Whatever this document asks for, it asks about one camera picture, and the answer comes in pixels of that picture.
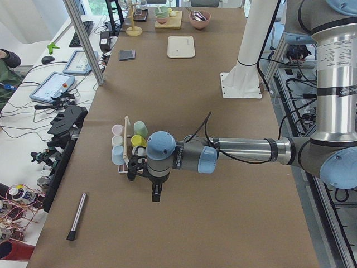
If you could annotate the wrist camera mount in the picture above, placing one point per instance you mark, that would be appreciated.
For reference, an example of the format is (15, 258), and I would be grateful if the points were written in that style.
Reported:
(137, 166)

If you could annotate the pink cup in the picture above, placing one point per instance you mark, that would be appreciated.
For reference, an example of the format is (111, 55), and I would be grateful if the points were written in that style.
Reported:
(118, 130)

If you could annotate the yellow cup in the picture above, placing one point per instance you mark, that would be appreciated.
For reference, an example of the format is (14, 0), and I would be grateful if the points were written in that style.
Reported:
(138, 140)

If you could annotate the aluminium frame post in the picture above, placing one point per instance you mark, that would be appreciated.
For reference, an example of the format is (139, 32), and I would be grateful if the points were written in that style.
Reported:
(75, 17)

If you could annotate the copper wire bottle basket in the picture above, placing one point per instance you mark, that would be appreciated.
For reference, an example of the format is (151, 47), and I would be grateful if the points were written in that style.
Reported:
(15, 216)

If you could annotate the cream white cup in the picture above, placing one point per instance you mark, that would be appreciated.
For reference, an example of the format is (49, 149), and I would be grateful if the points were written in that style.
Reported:
(117, 140)

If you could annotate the near teach pendant tablet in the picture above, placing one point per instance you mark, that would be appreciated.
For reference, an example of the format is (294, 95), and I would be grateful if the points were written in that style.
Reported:
(53, 87)

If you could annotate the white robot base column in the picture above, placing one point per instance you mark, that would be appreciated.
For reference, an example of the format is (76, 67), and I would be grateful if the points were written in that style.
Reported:
(243, 80)

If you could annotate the small black box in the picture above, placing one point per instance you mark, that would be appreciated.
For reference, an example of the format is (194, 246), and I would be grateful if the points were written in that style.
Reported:
(105, 41)

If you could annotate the cream rabbit tray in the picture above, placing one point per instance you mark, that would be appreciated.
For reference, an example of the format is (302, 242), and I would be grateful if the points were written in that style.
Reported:
(180, 47)

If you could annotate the wooden cutting board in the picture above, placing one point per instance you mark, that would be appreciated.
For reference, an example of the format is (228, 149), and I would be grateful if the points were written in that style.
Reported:
(172, 23)

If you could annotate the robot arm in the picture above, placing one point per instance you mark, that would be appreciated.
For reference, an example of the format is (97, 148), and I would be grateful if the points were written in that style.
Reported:
(329, 153)

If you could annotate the grey folded cloth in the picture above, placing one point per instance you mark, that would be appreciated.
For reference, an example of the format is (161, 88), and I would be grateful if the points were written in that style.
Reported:
(125, 55)

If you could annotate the seated person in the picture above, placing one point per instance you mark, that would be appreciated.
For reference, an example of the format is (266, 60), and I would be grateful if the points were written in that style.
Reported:
(9, 61)

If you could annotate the black stand fixture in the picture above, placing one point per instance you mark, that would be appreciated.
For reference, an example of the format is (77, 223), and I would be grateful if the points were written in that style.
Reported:
(65, 128)

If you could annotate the light blue cup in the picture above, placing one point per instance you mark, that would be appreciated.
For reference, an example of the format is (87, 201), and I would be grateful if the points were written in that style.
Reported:
(117, 155)

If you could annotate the pink bowl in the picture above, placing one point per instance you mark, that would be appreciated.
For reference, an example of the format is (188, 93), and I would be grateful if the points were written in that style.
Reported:
(199, 23)

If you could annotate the black computer mouse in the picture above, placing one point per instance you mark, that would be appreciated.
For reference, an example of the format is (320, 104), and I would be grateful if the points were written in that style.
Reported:
(47, 59)

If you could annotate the stacked green bowls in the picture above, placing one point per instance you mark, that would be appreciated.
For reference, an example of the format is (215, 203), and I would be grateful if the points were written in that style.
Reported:
(161, 14)

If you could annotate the green cup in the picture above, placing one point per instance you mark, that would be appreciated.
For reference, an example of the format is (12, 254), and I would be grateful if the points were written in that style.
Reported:
(140, 128)

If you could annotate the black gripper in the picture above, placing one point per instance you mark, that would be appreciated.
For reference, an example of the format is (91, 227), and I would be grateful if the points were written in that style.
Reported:
(157, 180)

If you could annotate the grey cup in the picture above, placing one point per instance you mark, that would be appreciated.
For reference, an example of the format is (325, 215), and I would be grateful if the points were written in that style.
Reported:
(139, 151)

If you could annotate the wooden mug tree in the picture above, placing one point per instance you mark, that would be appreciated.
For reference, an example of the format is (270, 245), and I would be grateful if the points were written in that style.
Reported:
(131, 6)

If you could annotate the green plastic clamp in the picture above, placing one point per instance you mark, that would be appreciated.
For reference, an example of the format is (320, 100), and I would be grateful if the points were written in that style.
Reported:
(51, 47)

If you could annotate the metal scoop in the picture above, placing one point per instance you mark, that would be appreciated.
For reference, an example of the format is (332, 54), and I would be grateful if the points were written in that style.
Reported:
(196, 15)

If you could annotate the white wire cup rack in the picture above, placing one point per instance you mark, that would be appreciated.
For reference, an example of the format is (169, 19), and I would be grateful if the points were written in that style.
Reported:
(123, 167)

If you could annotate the tea bottle white cap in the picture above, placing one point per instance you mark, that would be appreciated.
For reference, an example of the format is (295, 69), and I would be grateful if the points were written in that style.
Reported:
(22, 195)

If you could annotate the far teach pendant tablet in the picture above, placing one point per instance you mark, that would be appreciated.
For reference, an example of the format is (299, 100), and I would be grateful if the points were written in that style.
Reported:
(78, 64)

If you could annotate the teach pendant tablet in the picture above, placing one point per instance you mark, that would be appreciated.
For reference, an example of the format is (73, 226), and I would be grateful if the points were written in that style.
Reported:
(53, 87)
(78, 64)

